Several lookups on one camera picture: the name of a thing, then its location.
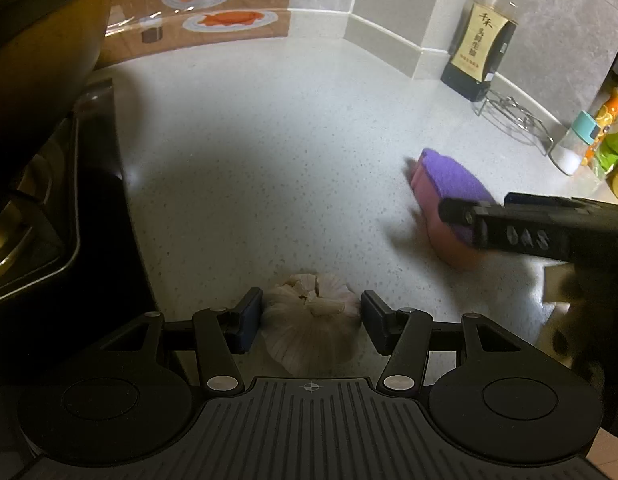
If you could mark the cartoon chef wall sticker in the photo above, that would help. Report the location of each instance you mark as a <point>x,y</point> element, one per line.
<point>120,30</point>

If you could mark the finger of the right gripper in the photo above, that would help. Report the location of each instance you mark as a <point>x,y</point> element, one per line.
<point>515,199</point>
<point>522,230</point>

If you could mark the green vegetable bag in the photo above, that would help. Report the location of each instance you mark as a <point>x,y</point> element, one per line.
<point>606,156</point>

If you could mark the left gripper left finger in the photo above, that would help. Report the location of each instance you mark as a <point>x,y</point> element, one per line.
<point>245,321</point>

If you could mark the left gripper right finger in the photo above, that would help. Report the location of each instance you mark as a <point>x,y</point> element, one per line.
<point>383,324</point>

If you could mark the garlic bulb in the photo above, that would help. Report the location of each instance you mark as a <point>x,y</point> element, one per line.
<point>311,323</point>

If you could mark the orange juice bottle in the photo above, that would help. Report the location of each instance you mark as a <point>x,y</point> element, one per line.
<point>604,118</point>

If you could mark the soy sauce bottle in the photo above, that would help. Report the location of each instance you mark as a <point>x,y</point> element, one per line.
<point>486,32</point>

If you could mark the metal wire trivet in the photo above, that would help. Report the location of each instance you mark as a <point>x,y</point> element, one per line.
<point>515,120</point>

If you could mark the salt shaker teal lid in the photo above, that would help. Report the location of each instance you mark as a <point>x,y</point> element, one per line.
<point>568,153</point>

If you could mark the black gas stove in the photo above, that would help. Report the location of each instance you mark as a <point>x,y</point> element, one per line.
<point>83,375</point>

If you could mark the black wok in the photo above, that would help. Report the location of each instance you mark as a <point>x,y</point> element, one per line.
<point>47,49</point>

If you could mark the pink purple sponge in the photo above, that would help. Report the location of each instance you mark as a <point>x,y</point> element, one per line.
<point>444,190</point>

